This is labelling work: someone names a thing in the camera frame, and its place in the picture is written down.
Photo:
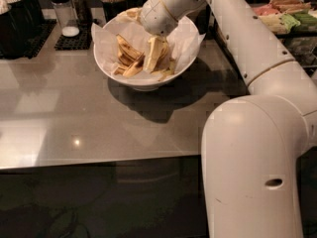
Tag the glass salt shaker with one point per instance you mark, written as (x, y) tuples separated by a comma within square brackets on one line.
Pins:
[(66, 18)]

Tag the black wire condiment rack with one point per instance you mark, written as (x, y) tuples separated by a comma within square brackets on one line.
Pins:
[(303, 46)]

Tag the white paper liner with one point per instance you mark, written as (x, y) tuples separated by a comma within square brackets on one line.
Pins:
[(112, 33)]

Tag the small black rubber mat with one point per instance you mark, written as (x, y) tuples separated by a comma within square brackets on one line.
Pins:
[(80, 42)]

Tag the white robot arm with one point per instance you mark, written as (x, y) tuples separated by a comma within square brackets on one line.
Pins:
[(250, 144)]

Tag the large black rubber mat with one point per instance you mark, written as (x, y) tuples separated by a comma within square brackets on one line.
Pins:
[(35, 44)]

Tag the pink sweetener packets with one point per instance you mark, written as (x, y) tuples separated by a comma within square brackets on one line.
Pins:
[(265, 10)]

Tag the black container with packets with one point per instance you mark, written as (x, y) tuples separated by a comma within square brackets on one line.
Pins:
[(35, 11)]

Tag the green sweetener packets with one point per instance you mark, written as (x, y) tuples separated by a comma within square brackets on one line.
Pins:
[(299, 22)]

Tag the right yellow banana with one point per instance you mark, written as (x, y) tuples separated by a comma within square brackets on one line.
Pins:
[(163, 52)]

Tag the brown sugar packets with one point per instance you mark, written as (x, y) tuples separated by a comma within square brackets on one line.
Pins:
[(289, 6)]

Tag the black container front left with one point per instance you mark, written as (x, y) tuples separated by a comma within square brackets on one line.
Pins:
[(15, 30)]

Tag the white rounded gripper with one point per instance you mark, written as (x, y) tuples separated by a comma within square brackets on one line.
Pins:
[(156, 18)]

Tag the white bowl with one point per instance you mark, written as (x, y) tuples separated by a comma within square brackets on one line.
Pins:
[(145, 81)]

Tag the glass pepper shaker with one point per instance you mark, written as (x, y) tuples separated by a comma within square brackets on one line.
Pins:
[(83, 12)]

